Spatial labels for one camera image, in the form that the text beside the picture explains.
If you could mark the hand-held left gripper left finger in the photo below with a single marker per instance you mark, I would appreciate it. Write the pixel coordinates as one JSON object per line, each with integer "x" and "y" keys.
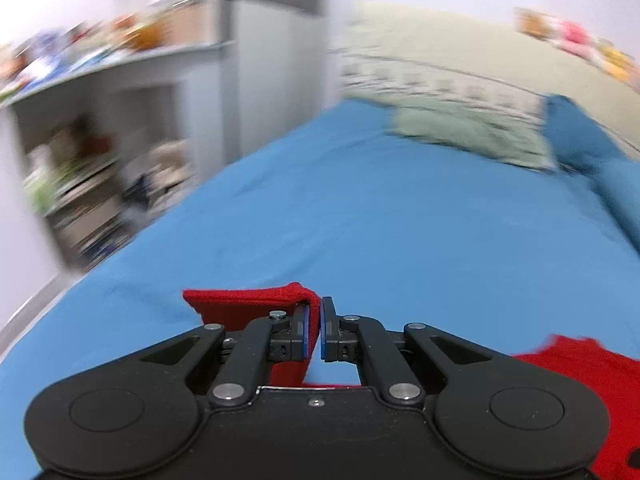
{"x": 301, "y": 334}

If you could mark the grey wardrobe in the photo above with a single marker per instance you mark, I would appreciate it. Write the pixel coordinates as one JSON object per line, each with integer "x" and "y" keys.
{"x": 280, "y": 60}

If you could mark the clutter of colourful packets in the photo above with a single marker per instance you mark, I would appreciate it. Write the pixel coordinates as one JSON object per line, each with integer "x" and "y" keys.
{"x": 100, "y": 40}

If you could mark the row of colourful plush toys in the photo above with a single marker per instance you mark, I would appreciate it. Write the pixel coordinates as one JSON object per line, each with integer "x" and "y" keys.
{"x": 575, "y": 40}

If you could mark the dark blue pillow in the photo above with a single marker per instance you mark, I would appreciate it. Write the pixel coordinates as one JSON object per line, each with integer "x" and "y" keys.
{"x": 575, "y": 132}

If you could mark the white shelf unit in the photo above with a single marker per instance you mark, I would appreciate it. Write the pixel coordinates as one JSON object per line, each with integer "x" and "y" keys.
{"x": 100, "y": 125}

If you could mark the pale green pillow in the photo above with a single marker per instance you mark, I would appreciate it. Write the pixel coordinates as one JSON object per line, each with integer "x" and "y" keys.
{"x": 465, "y": 132}

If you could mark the blue bed sheet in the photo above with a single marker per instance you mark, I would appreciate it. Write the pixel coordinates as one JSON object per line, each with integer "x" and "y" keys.
{"x": 380, "y": 230}

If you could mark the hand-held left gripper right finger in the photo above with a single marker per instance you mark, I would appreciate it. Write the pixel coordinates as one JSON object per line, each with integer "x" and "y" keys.
{"x": 326, "y": 330}

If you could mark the red knit garment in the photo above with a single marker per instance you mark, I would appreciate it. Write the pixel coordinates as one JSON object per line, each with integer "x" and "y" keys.
{"x": 235, "y": 306}

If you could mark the cream patterned blanket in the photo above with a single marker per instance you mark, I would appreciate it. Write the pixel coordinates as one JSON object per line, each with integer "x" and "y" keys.
{"x": 450, "y": 45}

